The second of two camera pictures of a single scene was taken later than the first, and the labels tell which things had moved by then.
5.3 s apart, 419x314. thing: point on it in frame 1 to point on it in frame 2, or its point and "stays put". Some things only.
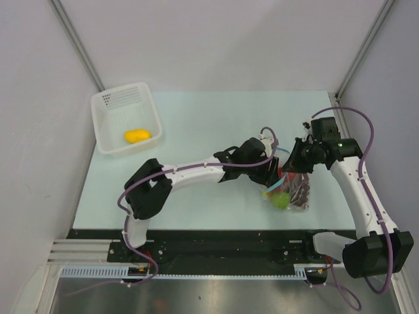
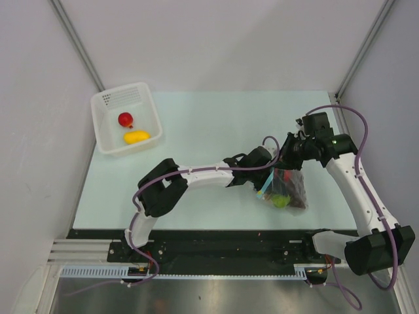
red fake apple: x=289 y=176 to x=126 y=120
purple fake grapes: x=301 y=197 to x=297 y=198
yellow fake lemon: x=135 y=135 stays put
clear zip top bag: x=292 y=191 stays put
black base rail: x=188 y=252 stays put
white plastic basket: x=125 y=118 stays put
